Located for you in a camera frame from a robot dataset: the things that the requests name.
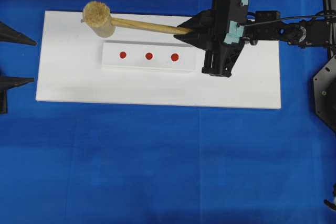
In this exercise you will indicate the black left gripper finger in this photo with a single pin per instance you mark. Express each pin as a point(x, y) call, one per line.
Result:
point(13, 82)
point(10, 35)

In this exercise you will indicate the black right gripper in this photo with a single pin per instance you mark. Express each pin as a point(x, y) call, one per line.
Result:
point(219, 57)

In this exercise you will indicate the wooden mallet hammer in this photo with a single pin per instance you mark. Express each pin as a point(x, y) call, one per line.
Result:
point(98, 17)

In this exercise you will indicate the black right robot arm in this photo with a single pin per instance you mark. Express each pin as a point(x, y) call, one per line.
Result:
point(305, 31)

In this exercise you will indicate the large white foam board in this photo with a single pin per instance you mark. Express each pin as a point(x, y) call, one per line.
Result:
point(70, 70)

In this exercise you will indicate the small white target block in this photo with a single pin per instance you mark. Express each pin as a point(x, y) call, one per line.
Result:
point(144, 56)

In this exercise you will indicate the blue table cloth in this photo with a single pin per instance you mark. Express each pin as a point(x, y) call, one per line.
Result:
point(104, 163)

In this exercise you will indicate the right wrist camera teal mount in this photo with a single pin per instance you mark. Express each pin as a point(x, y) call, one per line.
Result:
point(236, 11)

